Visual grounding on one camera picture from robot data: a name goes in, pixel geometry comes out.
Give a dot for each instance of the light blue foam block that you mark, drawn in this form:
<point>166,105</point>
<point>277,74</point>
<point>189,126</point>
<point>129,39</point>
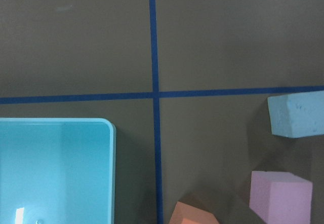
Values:
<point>296,115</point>

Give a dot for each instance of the left orange foam block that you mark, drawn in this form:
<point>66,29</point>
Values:
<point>184,213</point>

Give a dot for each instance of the light blue plastic bin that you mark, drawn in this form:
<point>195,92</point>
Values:
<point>57,170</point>

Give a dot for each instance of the pink foam block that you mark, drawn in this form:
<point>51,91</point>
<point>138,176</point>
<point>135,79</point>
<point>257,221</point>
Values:
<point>280,197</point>

